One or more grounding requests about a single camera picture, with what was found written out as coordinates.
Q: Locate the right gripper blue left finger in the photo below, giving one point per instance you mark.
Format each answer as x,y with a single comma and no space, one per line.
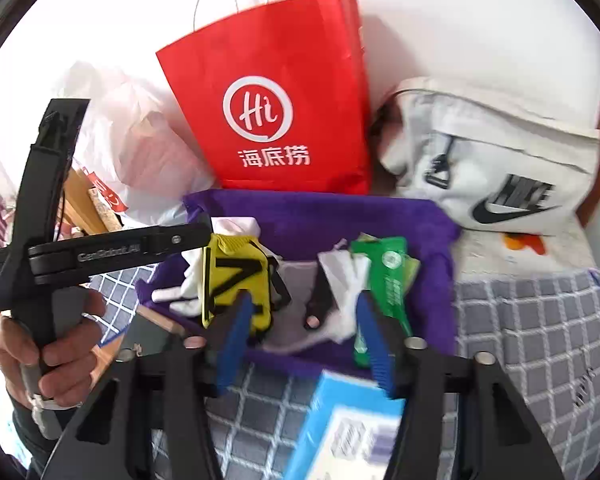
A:
229,334

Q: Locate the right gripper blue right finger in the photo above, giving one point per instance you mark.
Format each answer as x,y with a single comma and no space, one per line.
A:
384,339

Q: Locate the clear plastic bag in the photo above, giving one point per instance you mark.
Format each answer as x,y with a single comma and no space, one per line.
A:
323,295

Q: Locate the green wet wipe packet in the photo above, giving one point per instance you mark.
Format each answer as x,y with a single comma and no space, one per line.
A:
391,275

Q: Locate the yellow black pouch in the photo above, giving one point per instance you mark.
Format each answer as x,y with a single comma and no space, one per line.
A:
231,263

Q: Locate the left hand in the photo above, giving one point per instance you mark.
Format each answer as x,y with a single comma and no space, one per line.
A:
71,358

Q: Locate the purple towel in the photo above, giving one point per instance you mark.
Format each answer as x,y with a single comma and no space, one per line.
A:
297,226

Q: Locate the blue tissue pack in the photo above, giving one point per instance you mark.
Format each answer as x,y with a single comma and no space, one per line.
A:
348,433

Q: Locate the wooden headboard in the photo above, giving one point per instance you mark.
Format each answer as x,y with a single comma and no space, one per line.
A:
84,208

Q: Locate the white Miniso plastic bag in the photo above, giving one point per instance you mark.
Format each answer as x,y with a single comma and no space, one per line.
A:
141,167

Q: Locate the grey checkered bed sheet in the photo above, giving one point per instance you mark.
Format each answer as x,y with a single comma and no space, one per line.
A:
532,301

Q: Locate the grey Nike waist bag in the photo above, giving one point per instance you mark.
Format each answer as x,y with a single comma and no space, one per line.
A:
491,161

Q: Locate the red Haidilao paper bag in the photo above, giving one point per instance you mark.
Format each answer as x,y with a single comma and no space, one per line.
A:
276,95

